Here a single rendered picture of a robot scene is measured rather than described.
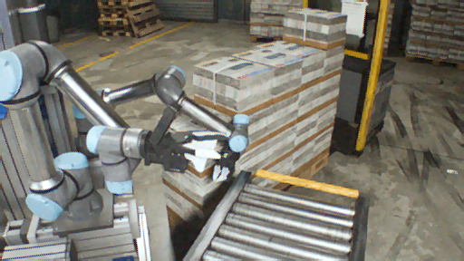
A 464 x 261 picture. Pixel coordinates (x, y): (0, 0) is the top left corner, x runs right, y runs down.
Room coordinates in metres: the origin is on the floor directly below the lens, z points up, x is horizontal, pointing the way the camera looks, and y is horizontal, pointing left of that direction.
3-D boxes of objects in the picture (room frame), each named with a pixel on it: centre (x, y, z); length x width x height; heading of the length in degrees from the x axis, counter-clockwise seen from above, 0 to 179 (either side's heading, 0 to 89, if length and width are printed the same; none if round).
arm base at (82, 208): (0.91, 0.55, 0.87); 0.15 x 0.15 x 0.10
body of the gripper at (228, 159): (1.30, 0.00, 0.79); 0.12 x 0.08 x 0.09; 158
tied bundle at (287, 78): (2.05, -0.23, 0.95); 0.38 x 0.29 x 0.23; 46
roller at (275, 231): (0.84, -0.20, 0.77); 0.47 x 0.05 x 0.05; 68
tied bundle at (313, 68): (2.25, -0.43, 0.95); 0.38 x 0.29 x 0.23; 46
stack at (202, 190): (1.94, -0.13, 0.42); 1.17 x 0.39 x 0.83; 135
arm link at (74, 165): (0.91, 0.55, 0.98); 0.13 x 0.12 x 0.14; 170
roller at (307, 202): (1.02, -0.27, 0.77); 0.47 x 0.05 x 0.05; 68
